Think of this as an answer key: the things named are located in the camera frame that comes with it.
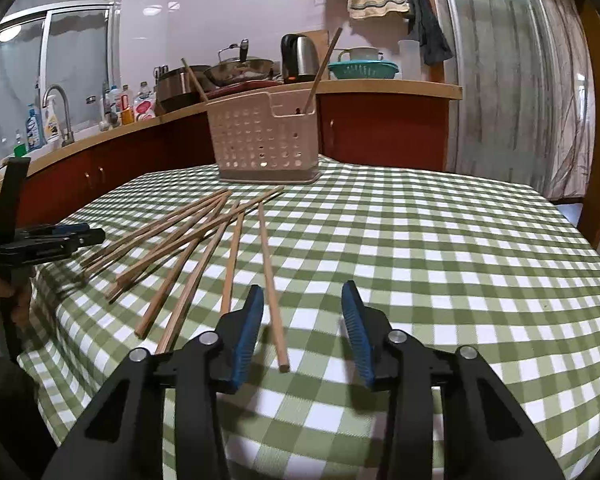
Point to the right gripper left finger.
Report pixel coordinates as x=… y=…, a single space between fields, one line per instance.
x=216 y=361

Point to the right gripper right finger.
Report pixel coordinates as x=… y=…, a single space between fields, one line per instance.
x=387 y=359

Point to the wooden chopstick pile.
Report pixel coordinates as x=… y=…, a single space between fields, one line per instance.
x=115 y=251

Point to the long crossing wooden chopstick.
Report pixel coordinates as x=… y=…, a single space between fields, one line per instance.
x=127 y=276

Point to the kitchen window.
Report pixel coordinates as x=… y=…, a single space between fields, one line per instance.
x=67 y=43

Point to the wooden kitchen counter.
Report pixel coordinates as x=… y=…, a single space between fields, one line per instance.
x=374 y=122

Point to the person left hand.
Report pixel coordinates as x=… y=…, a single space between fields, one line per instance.
x=20 y=298

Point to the blue detergent bottle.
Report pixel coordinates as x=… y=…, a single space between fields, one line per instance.
x=35 y=137

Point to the green checkered tablecloth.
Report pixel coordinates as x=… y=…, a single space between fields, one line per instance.
x=452 y=260

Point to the white spray bottle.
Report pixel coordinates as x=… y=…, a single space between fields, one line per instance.
x=50 y=120

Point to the pink white refill pouch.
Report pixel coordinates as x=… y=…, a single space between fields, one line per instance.
x=144 y=106

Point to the steel rice cooker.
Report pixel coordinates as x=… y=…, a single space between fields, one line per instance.
x=175 y=90

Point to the beige perforated utensil basket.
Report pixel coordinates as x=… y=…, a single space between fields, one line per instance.
x=265 y=137

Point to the red induction cooker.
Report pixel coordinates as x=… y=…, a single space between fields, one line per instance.
x=243 y=86

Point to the glass sliding door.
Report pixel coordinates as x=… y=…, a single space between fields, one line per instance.
x=527 y=114

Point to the steel wok with lid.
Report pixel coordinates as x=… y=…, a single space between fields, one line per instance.
x=235 y=64

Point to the teal plastic colander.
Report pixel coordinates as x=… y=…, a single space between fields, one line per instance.
x=363 y=69

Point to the translucent plastic jug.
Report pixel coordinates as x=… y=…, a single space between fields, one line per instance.
x=411 y=63

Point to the steel electric kettle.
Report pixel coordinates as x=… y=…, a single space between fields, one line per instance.
x=300 y=62

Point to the wooden cutting board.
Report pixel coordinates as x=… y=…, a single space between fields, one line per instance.
x=321 y=41

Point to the dark hanging cloth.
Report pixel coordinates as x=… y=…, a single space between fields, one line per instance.
x=433 y=45

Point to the white mug green handle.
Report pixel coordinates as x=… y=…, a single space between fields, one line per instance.
x=360 y=54

